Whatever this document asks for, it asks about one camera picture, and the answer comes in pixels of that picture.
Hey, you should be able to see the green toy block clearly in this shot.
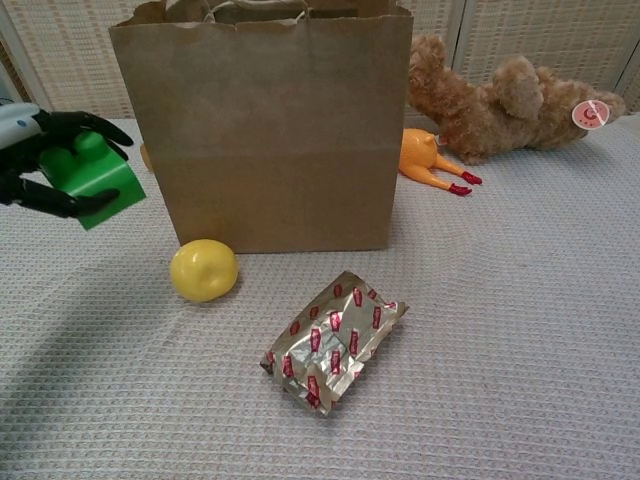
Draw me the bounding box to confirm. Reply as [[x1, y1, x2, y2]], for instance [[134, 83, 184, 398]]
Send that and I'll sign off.
[[38, 130, 147, 231]]

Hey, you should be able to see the red gold snack packet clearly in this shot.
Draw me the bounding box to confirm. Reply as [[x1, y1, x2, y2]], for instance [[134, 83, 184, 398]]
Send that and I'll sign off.
[[259, 270, 411, 415]]

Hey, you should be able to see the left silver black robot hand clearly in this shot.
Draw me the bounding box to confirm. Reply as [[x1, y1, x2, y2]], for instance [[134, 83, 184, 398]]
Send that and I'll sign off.
[[0, 102, 135, 219]]

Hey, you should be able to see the yellow rubber chicken toy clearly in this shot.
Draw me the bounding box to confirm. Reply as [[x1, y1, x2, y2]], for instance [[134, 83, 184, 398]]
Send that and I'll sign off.
[[398, 128, 484, 197]]

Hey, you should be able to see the brown teddy bear plush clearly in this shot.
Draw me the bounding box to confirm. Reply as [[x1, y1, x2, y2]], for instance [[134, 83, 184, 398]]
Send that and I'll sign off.
[[407, 33, 627, 166]]

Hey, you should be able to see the beige folding screen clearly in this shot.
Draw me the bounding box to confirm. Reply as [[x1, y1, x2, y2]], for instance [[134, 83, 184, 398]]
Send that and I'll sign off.
[[0, 0, 640, 121]]

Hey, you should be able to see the brown paper bag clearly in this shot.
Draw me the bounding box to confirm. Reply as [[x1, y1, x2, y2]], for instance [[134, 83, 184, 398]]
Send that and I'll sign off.
[[108, 0, 415, 255]]

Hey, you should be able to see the white woven tablecloth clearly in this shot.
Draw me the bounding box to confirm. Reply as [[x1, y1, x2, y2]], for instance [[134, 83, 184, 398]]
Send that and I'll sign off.
[[0, 112, 640, 480]]

